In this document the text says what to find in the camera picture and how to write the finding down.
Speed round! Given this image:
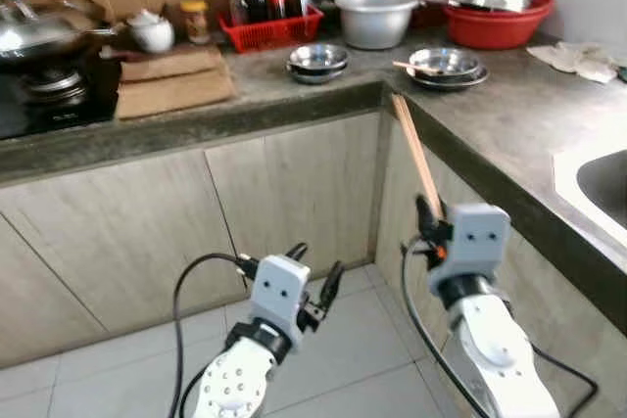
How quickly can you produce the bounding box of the white ceramic teapot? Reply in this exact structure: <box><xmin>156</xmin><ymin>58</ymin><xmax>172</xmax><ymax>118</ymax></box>
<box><xmin>126</xmin><ymin>8</ymin><xmax>178</xmax><ymax>55</ymax></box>

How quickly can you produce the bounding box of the red plastic bottle basket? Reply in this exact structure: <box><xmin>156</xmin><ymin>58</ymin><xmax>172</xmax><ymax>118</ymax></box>
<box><xmin>217</xmin><ymin>4</ymin><xmax>325</xmax><ymax>54</ymax></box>

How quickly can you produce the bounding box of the black gas stove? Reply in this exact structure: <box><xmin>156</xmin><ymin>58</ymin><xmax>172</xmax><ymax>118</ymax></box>
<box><xmin>0</xmin><ymin>46</ymin><xmax>124</xmax><ymax>141</ymax></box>

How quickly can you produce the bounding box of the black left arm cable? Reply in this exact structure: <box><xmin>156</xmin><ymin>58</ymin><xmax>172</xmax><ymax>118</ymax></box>
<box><xmin>172</xmin><ymin>253</ymin><xmax>261</xmax><ymax>418</ymax></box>

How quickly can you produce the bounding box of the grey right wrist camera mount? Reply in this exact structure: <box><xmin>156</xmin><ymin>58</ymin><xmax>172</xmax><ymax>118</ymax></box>
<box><xmin>443</xmin><ymin>204</ymin><xmax>512</xmax><ymax>287</ymax></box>

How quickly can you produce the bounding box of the glass jar with yellow lid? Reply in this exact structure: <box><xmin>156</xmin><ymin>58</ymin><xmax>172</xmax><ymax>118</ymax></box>
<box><xmin>179</xmin><ymin>0</ymin><xmax>213</xmax><ymax>46</ymax></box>

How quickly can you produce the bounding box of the stainless steel plate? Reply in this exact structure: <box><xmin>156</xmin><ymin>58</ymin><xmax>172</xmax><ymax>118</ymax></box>
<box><xmin>406</xmin><ymin>63</ymin><xmax>490</xmax><ymax>93</ymax></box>

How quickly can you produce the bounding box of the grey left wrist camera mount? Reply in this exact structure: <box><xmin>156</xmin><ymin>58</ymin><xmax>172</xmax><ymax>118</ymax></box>
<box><xmin>247</xmin><ymin>255</ymin><xmax>312</xmax><ymax>346</ymax></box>

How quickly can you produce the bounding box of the steel wok with lid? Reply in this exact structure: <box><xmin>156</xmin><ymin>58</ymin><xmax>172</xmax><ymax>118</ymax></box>
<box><xmin>0</xmin><ymin>0</ymin><xmax>121</xmax><ymax>69</ymax></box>

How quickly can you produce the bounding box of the red plastic basin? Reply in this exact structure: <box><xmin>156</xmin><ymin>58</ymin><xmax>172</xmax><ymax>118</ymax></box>
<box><xmin>442</xmin><ymin>0</ymin><xmax>555</xmax><ymax>51</ymax></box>

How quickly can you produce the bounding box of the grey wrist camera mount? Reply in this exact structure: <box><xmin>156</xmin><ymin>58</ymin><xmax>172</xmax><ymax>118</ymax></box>
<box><xmin>247</xmin><ymin>255</ymin><xmax>312</xmax><ymax>346</ymax></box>
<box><xmin>443</xmin><ymin>204</ymin><xmax>512</xmax><ymax>287</ymax></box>

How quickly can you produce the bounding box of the stainless steel kitchen sink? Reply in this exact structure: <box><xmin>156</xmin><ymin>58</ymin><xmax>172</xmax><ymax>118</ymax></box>
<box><xmin>553</xmin><ymin>138</ymin><xmax>627</xmax><ymax>245</ymax></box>

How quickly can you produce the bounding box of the white crumpled cloth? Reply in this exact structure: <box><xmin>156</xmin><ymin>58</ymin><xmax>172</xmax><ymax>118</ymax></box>
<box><xmin>526</xmin><ymin>40</ymin><xmax>621</xmax><ymax>84</ymax></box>

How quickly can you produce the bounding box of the wooden chopstick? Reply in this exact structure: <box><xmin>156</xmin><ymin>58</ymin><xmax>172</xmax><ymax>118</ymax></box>
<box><xmin>391</xmin><ymin>94</ymin><xmax>445</xmax><ymax>220</ymax></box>
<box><xmin>392</xmin><ymin>60</ymin><xmax>444</xmax><ymax>77</ymax></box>

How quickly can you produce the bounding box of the aluminium cooking pot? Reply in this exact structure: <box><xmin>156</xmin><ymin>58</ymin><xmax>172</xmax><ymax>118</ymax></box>
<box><xmin>334</xmin><ymin>0</ymin><xmax>421</xmax><ymax>52</ymax></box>

